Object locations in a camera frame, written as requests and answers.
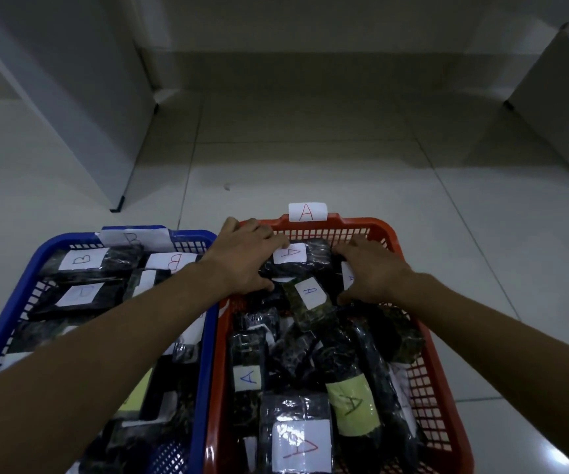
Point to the person's right hand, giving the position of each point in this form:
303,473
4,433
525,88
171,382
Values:
378,276

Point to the person's left hand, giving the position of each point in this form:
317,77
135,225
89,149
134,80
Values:
240,256

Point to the red plastic basket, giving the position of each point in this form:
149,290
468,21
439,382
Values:
442,419

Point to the blue plastic basket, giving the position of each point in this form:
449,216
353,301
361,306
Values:
13,296

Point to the person's left forearm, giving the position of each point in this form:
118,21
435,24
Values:
67,385

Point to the person's right forearm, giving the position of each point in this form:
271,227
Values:
521,370

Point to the small white paper tag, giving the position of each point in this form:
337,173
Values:
308,212

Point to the large white paper tag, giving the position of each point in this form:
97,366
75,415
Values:
136,237

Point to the white desk side panel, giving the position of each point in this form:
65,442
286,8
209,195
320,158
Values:
92,93
565,103

